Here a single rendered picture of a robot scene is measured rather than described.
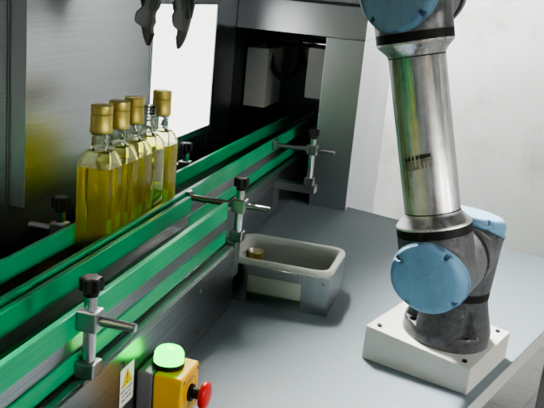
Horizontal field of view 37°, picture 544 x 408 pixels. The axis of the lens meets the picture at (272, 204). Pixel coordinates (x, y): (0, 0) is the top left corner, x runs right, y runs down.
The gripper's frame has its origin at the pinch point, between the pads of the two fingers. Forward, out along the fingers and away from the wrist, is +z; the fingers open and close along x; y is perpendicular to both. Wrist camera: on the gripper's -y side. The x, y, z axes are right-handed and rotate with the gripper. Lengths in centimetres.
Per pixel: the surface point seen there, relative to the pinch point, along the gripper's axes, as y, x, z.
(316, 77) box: -100, 6, 14
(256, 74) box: -101, -14, 15
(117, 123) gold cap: 19.1, 0.8, 12.5
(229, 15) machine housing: -82, -17, -2
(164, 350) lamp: 38, 19, 40
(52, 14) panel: 18.2, -11.9, -3.4
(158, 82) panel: -27.5, -13.1, 11.4
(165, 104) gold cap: 1.1, 1.2, 11.4
